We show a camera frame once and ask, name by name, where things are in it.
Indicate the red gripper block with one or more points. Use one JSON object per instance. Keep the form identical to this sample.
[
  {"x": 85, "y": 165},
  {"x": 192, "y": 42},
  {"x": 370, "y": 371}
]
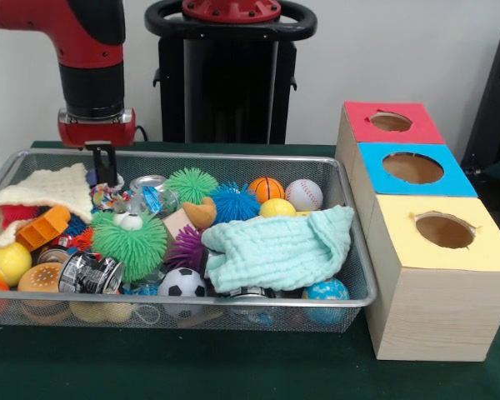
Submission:
[{"x": 96, "y": 133}]

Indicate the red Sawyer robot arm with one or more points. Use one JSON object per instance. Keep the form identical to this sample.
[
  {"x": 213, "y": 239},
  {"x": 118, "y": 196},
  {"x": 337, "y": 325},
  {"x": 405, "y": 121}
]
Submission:
[{"x": 87, "y": 41}]

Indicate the shallow mesh bin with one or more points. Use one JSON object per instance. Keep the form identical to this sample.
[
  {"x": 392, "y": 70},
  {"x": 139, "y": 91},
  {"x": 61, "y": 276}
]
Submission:
[{"x": 241, "y": 166}]

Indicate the wooden box with three holes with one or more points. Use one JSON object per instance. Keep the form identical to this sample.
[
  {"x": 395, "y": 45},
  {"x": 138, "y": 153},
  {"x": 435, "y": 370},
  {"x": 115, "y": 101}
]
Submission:
[{"x": 433, "y": 316}]

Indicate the cream knitted cloth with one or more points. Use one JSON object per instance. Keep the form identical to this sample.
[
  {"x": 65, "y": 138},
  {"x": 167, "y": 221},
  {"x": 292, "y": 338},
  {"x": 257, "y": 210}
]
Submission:
[{"x": 58, "y": 187}]

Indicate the large green spiky eyed ball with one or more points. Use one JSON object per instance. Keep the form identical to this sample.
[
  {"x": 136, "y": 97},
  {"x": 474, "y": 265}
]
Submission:
[{"x": 129, "y": 250}]

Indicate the small green spiky ball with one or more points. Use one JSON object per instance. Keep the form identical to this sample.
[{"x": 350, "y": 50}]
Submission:
[{"x": 191, "y": 183}]

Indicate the blue spiky ball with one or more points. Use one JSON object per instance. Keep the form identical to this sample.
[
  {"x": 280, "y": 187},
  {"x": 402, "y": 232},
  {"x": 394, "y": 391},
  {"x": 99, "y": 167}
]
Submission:
[{"x": 233, "y": 202}]

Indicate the black and white soccer ball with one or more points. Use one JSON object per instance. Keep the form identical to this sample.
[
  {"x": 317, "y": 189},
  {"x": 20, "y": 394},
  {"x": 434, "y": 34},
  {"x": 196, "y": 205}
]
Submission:
[{"x": 181, "y": 283}]

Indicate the orange basketball toy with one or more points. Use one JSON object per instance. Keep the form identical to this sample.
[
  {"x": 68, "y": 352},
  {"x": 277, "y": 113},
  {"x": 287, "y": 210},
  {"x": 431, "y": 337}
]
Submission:
[{"x": 266, "y": 189}]

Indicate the smooth yellow ball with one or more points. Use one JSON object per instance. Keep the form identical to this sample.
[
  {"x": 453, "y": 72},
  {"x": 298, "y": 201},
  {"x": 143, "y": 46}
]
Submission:
[{"x": 277, "y": 207}]

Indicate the mint green cloth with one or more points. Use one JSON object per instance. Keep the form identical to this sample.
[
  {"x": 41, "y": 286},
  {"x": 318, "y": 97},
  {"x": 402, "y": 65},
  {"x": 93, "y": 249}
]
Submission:
[{"x": 275, "y": 250}]

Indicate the white baseball toy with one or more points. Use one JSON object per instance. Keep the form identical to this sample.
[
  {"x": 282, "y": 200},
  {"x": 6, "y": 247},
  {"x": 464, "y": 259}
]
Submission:
[{"x": 304, "y": 195}]

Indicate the black monitor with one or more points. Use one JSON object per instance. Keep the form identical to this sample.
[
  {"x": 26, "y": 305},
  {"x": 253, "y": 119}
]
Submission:
[{"x": 491, "y": 104}]

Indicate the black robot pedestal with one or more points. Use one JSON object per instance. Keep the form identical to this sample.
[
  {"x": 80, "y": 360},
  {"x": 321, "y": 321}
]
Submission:
[{"x": 229, "y": 83}]

